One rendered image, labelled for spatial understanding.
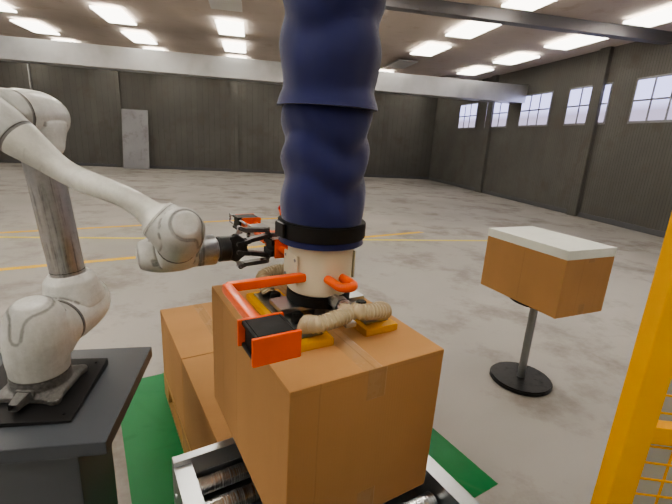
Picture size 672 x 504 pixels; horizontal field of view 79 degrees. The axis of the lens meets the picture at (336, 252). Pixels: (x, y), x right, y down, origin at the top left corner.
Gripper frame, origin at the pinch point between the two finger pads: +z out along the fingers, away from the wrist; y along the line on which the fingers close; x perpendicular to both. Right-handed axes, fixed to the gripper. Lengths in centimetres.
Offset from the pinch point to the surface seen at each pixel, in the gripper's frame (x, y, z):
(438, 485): 52, 61, 28
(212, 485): 18, 66, -28
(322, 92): 36, -42, -7
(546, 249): -13, 21, 171
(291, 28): 29, -55, -11
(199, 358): -54, 66, -15
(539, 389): -10, 117, 190
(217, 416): -11, 66, -18
